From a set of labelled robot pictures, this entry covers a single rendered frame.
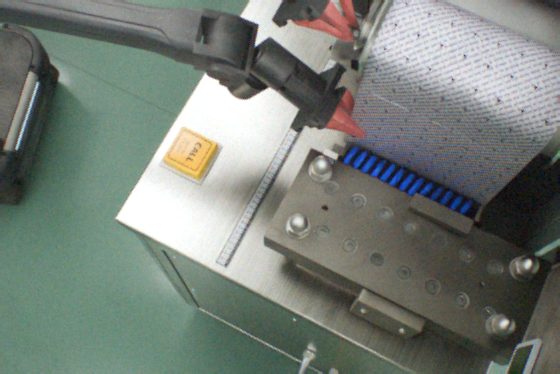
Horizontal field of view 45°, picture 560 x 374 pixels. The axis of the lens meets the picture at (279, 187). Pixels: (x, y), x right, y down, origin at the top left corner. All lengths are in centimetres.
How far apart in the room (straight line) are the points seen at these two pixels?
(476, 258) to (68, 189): 146
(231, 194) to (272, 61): 31
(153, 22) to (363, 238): 43
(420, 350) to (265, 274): 28
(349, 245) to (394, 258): 7
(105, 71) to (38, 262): 66
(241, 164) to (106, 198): 103
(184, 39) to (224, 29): 5
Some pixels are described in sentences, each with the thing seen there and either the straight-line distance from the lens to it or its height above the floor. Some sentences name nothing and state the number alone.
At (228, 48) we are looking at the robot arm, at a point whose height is 122.
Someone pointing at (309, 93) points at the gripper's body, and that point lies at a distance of 96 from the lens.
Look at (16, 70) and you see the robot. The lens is 213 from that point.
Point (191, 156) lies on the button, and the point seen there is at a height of 92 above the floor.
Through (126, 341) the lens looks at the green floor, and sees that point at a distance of 205.
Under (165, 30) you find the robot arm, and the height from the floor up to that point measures 122.
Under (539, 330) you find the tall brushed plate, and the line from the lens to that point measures 88.
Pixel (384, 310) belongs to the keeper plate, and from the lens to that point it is 101.
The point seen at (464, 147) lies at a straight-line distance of 93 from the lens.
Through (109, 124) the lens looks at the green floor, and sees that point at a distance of 225.
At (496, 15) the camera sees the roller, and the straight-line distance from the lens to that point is 97.
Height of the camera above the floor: 200
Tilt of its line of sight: 71 degrees down
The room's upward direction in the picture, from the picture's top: 3 degrees clockwise
